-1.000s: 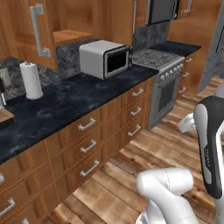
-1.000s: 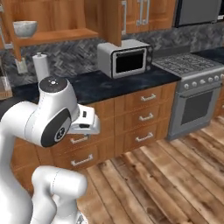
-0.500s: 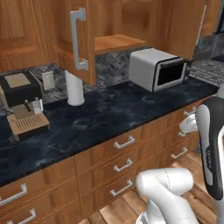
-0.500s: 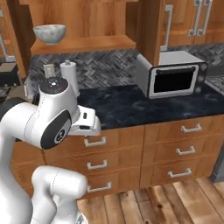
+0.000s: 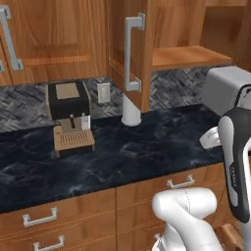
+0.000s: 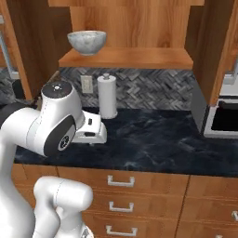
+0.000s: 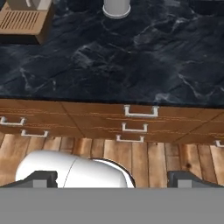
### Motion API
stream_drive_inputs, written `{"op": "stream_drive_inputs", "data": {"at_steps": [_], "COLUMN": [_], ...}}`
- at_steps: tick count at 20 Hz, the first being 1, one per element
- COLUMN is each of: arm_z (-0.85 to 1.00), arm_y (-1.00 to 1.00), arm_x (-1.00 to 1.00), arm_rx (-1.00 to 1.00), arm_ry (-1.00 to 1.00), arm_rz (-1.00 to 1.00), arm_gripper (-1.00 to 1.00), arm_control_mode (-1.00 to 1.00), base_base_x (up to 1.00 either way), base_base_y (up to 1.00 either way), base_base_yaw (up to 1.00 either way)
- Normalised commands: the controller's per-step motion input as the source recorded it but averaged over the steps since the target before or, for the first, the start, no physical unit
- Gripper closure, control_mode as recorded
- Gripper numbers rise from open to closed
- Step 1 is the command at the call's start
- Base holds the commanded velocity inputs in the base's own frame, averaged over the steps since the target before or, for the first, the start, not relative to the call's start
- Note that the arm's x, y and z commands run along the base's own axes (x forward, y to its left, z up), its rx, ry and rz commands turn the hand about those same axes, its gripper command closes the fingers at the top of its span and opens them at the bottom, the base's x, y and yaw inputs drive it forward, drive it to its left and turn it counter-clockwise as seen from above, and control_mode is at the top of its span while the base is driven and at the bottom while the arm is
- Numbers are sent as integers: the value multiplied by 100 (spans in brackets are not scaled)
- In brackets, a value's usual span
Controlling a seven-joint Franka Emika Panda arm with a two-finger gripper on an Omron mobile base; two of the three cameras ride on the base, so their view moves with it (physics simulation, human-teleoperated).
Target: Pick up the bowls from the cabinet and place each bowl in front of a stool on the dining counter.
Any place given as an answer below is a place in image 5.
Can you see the brown wooden stool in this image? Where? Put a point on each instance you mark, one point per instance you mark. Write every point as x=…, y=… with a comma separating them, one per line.
x=230, y=237

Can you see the wooden drawer front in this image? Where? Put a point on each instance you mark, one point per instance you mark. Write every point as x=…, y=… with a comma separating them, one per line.
x=137, y=228
x=75, y=209
x=88, y=238
x=143, y=194

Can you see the grey box appliance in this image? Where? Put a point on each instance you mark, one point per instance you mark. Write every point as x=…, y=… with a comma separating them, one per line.
x=222, y=86

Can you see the black and tan coffee machine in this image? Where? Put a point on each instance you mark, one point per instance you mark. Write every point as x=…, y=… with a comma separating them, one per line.
x=68, y=104

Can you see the wooden cabinet door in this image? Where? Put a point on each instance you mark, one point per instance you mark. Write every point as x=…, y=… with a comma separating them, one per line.
x=116, y=36
x=59, y=36

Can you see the white wall outlet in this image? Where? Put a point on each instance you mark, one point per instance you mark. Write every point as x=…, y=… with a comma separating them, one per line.
x=104, y=92

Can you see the wooden cabinet shelf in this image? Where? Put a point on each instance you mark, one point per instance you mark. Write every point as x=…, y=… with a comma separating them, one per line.
x=188, y=57

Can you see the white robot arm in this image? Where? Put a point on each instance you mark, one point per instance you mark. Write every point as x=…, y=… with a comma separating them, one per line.
x=183, y=212

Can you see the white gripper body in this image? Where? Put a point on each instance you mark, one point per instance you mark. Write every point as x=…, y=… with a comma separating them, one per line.
x=210, y=138

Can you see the white paper towel roll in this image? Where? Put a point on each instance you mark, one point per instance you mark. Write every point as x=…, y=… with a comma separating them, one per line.
x=130, y=114

